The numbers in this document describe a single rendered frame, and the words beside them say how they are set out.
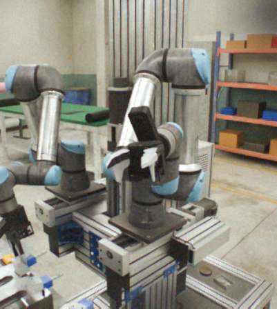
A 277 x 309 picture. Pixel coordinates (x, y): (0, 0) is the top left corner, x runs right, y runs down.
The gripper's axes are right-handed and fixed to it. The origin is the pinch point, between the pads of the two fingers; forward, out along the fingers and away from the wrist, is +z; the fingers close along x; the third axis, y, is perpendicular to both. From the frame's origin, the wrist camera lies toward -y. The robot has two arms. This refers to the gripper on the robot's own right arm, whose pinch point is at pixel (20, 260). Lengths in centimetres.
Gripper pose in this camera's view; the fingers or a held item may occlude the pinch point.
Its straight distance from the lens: 131.3
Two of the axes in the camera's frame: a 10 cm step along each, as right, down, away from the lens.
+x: -6.7, -0.7, 7.4
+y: 7.1, -3.2, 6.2
